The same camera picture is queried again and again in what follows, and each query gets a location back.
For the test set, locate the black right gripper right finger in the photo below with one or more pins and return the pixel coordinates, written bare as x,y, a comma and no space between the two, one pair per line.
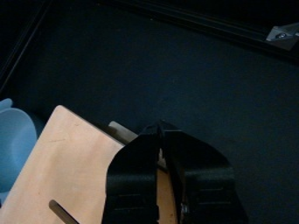
206,180

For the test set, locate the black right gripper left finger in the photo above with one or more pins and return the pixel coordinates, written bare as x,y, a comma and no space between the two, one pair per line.
133,180

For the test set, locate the light wooden box with slot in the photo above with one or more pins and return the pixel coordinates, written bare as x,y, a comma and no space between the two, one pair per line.
66,163

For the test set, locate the blue plastic bowl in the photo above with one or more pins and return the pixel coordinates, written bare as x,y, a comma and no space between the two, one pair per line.
16,145

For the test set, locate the grey metal corner bracket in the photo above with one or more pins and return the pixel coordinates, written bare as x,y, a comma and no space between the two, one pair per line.
284,35

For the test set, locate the black aluminium frame rail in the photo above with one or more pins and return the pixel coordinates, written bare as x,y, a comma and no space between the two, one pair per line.
22,43
202,20

